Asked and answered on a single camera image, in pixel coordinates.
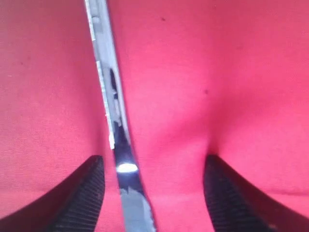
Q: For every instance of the silver table knife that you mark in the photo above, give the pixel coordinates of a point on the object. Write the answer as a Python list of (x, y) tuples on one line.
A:
[(137, 210)]

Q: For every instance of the red scalloped table cloth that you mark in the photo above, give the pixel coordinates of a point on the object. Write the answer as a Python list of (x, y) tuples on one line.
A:
[(202, 80)]

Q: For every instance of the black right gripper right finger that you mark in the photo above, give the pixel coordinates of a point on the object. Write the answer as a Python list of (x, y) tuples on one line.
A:
[(236, 205)]

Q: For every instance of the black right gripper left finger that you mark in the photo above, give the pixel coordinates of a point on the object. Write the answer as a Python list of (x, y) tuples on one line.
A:
[(73, 205)]

